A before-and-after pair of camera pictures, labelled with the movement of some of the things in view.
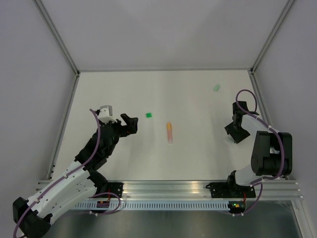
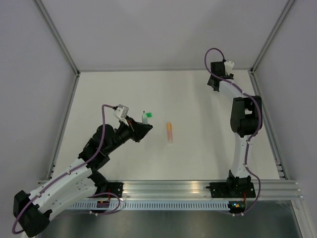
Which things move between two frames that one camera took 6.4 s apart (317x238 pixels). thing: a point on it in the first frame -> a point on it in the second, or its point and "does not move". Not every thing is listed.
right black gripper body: (238, 134) -> (209, 82)
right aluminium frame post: (258, 59) does not move
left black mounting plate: (115, 188) does not move
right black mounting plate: (230, 190) does not move
